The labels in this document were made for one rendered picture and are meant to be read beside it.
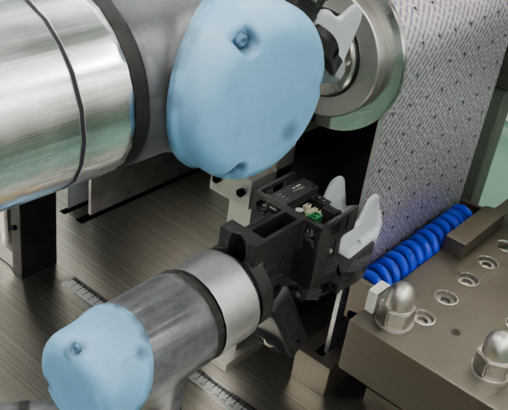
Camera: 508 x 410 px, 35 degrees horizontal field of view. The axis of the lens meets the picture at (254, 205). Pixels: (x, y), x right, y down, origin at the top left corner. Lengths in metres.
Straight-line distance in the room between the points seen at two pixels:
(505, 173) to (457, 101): 2.55
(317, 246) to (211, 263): 0.09
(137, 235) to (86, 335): 0.53
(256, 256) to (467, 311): 0.28
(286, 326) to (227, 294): 0.12
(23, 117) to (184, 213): 0.84
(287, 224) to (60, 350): 0.20
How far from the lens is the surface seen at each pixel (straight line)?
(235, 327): 0.60
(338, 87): 0.71
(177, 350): 0.56
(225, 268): 0.60
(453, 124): 0.87
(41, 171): 0.29
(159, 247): 1.04
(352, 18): 0.65
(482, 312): 0.82
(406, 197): 0.84
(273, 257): 0.63
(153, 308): 0.56
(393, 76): 0.70
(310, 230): 0.65
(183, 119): 0.30
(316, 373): 0.86
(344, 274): 0.70
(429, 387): 0.75
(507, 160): 3.50
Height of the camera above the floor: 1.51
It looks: 32 degrees down
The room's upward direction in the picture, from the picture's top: 8 degrees clockwise
